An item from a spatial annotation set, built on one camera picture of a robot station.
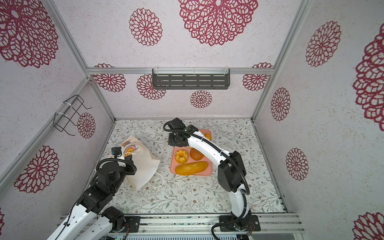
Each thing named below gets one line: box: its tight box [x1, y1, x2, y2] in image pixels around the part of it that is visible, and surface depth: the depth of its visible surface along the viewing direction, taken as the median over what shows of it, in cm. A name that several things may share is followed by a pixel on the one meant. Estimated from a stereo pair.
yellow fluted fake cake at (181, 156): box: [174, 149, 189, 164], surface depth 97 cm
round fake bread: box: [189, 147, 204, 161], surface depth 97 cm
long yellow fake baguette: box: [175, 161, 209, 176], surface depth 90 cm
